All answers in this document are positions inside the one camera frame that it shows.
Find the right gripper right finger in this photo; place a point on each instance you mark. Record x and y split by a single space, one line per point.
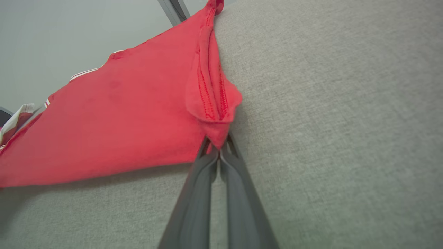
245 214

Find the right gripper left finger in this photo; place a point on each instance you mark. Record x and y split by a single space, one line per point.
197 207

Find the red white jersey garment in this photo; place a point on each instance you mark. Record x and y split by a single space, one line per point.
121 121

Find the grey partition frame post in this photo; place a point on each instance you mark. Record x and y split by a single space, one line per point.
174 12

